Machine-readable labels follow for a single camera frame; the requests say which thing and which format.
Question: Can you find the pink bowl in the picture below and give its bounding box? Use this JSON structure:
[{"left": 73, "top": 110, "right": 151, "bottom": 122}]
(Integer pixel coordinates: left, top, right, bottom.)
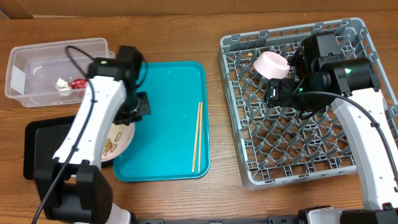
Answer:
[{"left": 253, "top": 51, "right": 290, "bottom": 79}]

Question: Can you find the pink plate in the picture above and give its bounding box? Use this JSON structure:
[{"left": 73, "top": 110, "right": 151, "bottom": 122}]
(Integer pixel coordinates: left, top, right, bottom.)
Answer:
[{"left": 101, "top": 123, "right": 136, "bottom": 162}]

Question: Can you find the red snack wrapper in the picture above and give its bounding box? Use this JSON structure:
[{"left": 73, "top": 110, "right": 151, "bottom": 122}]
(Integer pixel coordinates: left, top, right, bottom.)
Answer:
[{"left": 69, "top": 78, "right": 87, "bottom": 89}]

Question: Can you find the wooden chopstick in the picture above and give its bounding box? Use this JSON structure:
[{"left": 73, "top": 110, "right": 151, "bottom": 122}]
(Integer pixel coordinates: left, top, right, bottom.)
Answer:
[
  {"left": 192, "top": 102, "right": 201, "bottom": 173},
  {"left": 198, "top": 102, "right": 203, "bottom": 173}
]

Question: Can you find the white tissue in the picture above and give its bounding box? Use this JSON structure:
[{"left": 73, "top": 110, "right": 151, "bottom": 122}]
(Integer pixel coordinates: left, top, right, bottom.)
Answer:
[{"left": 55, "top": 78, "right": 72, "bottom": 96}]

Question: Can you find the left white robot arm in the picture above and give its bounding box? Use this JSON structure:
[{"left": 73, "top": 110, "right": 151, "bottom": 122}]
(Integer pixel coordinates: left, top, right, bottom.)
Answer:
[{"left": 32, "top": 45, "right": 150, "bottom": 223}]

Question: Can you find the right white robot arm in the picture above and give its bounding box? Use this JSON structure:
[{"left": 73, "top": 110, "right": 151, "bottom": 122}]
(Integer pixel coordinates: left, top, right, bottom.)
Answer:
[{"left": 254, "top": 32, "right": 397, "bottom": 223}]

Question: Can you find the grey dishwasher rack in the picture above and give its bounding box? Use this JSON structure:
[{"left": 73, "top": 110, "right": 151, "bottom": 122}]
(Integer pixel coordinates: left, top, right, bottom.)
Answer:
[{"left": 218, "top": 17, "right": 397, "bottom": 190}]

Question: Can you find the clear plastic waste bin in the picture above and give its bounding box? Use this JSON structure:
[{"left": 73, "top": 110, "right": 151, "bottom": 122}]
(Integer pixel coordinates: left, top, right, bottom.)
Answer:
[{"left": 5, "top": 37, "right": 115, "bottom": 108}]

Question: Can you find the black waste bin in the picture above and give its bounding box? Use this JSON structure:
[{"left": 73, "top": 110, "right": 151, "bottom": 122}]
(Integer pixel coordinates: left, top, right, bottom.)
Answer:
[{"left": 23, "top": 114, "right": 114, "bottom": 180}]

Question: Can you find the peanut shells pile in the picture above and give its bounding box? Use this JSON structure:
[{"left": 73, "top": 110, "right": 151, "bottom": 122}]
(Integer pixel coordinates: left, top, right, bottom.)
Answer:
[{"left": 103, "top": 131, "right": 123, "bottom": 157}]

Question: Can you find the teal plastic tray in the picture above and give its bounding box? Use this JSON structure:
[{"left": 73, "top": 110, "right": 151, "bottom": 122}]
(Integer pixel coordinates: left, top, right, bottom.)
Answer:
[{"left": 113, "top": 61, "right": 210, "bottom": 182}]

